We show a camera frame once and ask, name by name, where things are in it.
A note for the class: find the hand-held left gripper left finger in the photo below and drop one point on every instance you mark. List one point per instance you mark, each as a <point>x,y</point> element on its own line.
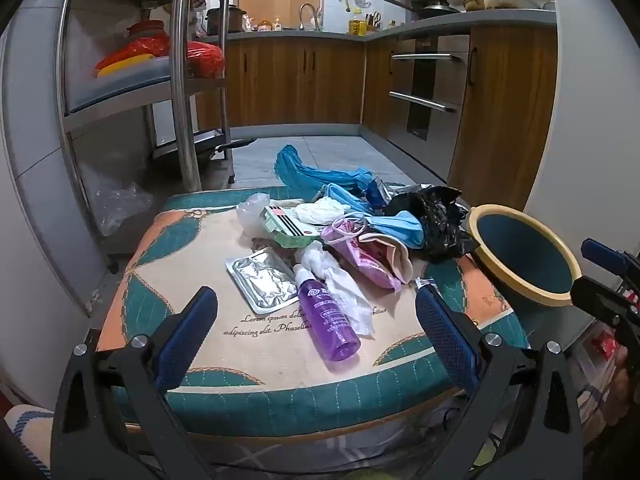
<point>187,330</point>

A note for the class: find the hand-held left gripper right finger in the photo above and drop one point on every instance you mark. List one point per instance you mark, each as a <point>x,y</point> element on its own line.
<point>447,340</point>

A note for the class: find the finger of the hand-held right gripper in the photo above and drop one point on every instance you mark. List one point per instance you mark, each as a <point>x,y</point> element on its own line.
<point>597,297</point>
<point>602,255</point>

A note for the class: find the teal bin with yellow rim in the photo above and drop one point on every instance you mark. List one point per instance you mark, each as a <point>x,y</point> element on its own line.
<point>525,255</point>

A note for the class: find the silver foil tray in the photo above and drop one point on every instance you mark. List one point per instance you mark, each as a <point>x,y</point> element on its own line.
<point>265,280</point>

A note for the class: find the pink snack packet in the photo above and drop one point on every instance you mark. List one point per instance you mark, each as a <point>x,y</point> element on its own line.
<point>357,260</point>

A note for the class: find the small clear plastic bag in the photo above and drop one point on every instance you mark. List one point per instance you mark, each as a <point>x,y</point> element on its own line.
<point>250,212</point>

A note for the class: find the red box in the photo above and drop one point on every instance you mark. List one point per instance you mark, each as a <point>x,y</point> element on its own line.
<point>607,347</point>

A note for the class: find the patterned teal and beige mat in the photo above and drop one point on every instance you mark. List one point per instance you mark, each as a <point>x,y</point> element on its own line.
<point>260,350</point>

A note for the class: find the beige fabric piece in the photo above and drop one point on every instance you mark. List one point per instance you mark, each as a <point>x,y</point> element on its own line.
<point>397,260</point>

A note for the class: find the twisted white tissue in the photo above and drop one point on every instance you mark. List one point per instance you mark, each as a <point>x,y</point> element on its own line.
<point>345,290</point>

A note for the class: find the purple spray bottle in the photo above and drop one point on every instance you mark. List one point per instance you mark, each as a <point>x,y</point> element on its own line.
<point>330,320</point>

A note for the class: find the black plastic bag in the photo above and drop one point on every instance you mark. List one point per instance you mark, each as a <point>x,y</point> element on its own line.
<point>435,220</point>

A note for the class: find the large clear plastic bag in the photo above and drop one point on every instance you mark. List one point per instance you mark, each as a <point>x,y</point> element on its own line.
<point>120,205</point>

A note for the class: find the green and white box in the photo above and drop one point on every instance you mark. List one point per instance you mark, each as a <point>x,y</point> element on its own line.
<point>290,227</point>

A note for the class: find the dark blue foil wrapper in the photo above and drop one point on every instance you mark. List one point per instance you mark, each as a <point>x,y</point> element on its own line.
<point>377,192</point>

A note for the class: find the crumpled white tissue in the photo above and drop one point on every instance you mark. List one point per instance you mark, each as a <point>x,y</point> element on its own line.
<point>320,210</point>

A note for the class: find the white and blue woven cloth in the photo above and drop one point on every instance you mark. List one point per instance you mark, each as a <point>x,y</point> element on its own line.
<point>30,430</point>

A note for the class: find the metal shelf rack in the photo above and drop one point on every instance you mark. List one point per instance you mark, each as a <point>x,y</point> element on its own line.
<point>181,85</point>

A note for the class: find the stainless steel oven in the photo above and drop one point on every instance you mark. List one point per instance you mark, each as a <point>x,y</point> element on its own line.
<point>425,85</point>

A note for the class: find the grey blue tray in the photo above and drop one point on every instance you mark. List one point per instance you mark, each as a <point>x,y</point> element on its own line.
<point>120,87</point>

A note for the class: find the yellow plate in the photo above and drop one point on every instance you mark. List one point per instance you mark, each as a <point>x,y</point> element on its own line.
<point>122,66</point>

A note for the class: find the wooden kitchen cabinets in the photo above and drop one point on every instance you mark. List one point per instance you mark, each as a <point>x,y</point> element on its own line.
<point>300,80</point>

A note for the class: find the black wok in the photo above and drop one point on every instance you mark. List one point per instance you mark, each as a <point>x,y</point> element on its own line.
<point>435,10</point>

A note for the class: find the dark cooking pot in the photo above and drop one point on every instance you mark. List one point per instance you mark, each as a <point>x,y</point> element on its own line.
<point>225,20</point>

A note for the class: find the yellow oil bottle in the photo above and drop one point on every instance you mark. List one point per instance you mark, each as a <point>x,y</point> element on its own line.
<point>357,27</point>

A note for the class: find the knife block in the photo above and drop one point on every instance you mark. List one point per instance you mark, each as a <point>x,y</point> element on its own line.
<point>373,21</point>

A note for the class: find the chrome faucet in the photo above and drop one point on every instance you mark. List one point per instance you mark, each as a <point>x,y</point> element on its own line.
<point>309,12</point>

